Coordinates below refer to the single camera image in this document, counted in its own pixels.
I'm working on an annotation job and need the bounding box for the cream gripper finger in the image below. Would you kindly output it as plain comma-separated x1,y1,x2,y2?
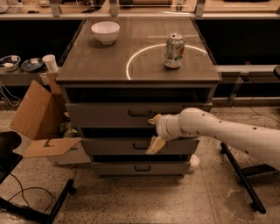
146,136,165,155
147,114,162,125

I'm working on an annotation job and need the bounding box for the grey top drawer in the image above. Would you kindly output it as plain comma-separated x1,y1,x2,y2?
66,102,213,128

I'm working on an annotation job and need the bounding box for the grey drawer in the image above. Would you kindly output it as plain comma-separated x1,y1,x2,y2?
81,137,199,155
91,161,190,176
66,102,213,128

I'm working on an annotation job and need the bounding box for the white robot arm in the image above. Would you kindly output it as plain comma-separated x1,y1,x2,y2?
146,108,280,170

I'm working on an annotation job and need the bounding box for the grey drawer cabinet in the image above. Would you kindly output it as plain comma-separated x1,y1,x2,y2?
56,17,221,163

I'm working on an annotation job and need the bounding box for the grey bottom drawer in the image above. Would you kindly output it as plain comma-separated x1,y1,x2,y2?
91,161,190,176

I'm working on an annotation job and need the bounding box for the grey middle drawer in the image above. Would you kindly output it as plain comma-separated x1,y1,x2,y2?
81,137,199,155

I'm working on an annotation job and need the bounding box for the crumpled soda can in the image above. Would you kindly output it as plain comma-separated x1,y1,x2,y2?
164,32,185,69

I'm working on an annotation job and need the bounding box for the grey side shelf right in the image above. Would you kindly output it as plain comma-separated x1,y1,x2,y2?
215,65,280,83

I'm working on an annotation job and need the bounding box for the grey side shelf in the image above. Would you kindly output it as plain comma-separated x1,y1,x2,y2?
215,65,280,83
0,68,50,86

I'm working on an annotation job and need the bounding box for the black metal stand leg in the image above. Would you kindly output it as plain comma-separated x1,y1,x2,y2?
220,143,276,214

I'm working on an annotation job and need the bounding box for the white ceramic bowl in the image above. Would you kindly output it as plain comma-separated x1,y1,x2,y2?
91,21,120,45

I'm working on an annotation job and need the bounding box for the brown cardboard box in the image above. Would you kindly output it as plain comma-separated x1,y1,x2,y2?
10,80,81,158

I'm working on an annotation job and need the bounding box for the white paper cup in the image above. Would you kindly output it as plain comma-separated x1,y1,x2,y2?
42,54,59,73

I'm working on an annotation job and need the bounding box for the blue bowl right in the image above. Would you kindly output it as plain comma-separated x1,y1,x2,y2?
21,58,44,74

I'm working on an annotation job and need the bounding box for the blue bowl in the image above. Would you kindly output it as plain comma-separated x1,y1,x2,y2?
21,58,44,74
0,55,21,72

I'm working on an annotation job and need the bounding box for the grey side shelf left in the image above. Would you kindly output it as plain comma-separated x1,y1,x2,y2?
0,68,50,86

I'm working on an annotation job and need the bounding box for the black chair base left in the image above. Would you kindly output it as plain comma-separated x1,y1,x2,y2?
0,131,76,224

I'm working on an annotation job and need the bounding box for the blue bowl left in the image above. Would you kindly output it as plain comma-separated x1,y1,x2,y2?
0,55,21,72

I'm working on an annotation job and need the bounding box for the black cable on floor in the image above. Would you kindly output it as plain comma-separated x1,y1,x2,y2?
0,173,54,215

